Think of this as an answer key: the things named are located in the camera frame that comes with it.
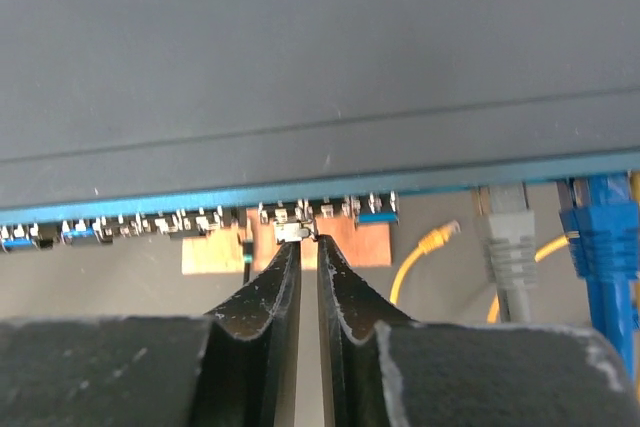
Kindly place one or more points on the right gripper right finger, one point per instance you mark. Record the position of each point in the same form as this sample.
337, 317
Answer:
380, 367

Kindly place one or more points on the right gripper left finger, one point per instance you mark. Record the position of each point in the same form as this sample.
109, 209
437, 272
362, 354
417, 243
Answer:
234, 365

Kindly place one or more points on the silver SFP transceiver module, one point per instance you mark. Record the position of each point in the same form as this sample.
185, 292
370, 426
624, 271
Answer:
292, 232

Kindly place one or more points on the wooden board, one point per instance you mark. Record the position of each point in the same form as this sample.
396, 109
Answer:
221, 251

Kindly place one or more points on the dark blue network switch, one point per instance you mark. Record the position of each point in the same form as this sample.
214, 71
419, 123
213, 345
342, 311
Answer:
119, 107

